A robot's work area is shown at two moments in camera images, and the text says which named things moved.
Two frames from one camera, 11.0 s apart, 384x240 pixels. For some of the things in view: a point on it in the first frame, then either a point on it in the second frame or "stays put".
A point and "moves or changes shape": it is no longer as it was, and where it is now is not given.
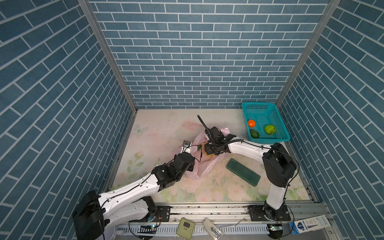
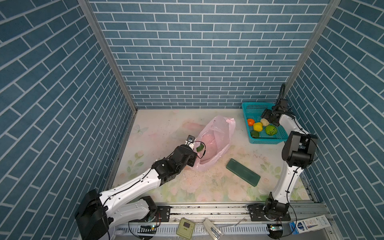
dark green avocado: (254, 134) stays put
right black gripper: (207, 149) to (266, 114)
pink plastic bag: (201, 167) moves or changes shape
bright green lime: (270, 129) stays put
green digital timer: (185, 228) stays put
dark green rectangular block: (243, 172) stays put
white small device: (215, 232) stays put
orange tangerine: (251, 123) stays put
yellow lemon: (208, 155) to (258, 126)
